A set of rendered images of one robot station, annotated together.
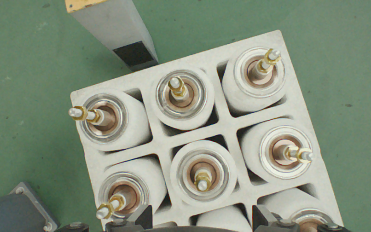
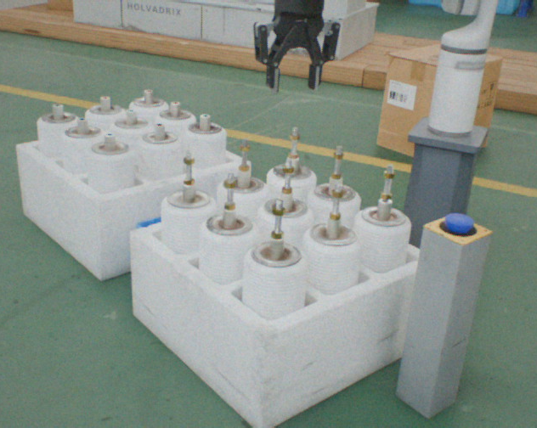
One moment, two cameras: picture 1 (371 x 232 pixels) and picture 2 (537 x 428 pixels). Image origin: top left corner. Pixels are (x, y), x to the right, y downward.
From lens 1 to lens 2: 101 cm
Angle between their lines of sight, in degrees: 67
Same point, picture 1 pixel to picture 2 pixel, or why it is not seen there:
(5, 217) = (430, 218)
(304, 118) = (206, 284)
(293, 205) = (207, 209)
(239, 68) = (296, 251)
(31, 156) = not seen: hidden behind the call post
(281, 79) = (255, 252)
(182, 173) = (301, 205)
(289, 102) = (227, 290)
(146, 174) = (327, 204)
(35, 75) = not seen: outside the picture
